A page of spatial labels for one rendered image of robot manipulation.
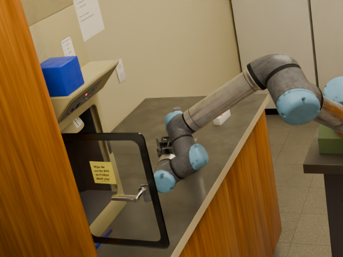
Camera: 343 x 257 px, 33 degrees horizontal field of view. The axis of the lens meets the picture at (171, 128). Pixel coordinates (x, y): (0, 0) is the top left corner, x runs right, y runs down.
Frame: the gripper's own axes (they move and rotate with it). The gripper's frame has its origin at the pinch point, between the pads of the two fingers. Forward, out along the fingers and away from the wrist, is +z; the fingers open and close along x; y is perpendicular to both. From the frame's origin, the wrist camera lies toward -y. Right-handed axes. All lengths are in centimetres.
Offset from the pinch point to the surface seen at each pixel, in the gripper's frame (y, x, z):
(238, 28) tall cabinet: -30, -12, 270
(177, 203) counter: -18.1, 1.5, -13.9
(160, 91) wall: -24, 30, 126
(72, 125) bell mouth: 22.0, 28.3, -24.8
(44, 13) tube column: 60, 26, -27
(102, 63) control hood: 38.9, 15.9, -16.0
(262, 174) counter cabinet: -53, -26, 64
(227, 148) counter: -17.7, -15.3, 26.0
